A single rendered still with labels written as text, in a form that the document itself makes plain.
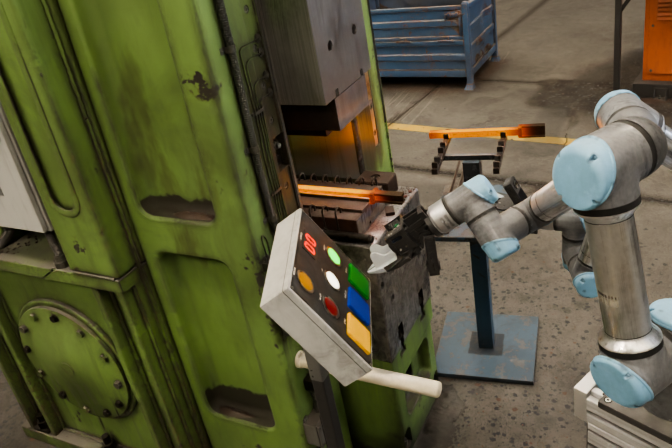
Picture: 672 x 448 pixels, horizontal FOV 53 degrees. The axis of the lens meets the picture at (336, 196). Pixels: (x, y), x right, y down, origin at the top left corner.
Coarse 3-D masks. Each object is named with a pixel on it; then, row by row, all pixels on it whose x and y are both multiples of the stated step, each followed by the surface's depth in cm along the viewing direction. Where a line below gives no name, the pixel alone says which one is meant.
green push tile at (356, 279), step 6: (348, 264) 170; (348, 270) 167; (354, 270) 169; (348, 276) 165; (354, 276) 166; (360, 276) 170; (354, 282) 164; (360, 282) 167; (366, 282) 170; (360, 288) 165; (366, 288) 168; (366, 294) 166
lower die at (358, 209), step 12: (300, 180) 229; (300, 192) 219; (324, 204) 211; (336, 204) 210; (348, 204) 208; (360, 204) 207; (372, 204) 210; (384, 204) 218; (312, 216) 208; (324, 216) 206; (348, 216) 204; (360, 216) 203; (372, 216) 210; (336, 228) 206; (348, 228) 203; (360, 228) 203
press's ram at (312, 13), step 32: (288, 0) 169; (320, 0) 172; (352, 0) 188; (288, 32) 173; (320, 32) 173; (352, 32) 190; (288, 64) 178; (320, 64) 175; (352, 64) 191; (288, 96) 183; (320, 96) 178
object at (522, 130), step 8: (480, 128) 253; (488, 128) 251; (496, 128) 250; (504, 128) 249; (512, 128) 248; (520, 128) 245; (528, 128) 245; (536, 128) 245; (544, 128) 244; (432, 136) 257; (440, 136) 256; (456, 136) 254; (464, 136) 253; (472, 136) 252; (480, 136) 251; (488, 136) 250; (520, 136) 246; (528, 136) 246; (536, 136) 245; (544, 136) 244
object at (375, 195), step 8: (312, 192) 218; (320, 192) 216; (328, 192) 215; (336, 192) 213; (344, 192) 212; (352, 192) 211; (360, 192) 210; (368, 192) 209; (376, 192) 207; (384, 192) 206; (392, 192) 206; (400, 192) 205; (376, 200) 208; (384, 200) 207; (392, 200) 206; (400, 200) 205
